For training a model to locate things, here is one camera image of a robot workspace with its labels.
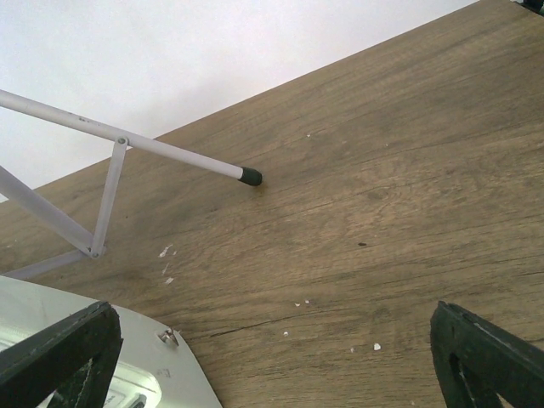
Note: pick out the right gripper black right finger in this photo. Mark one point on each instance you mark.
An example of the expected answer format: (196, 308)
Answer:
(478, 364)

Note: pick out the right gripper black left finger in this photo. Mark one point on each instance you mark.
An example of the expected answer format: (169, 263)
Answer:
(70, 363)

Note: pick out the black right table rail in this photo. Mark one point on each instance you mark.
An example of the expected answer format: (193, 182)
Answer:
(535, 6)

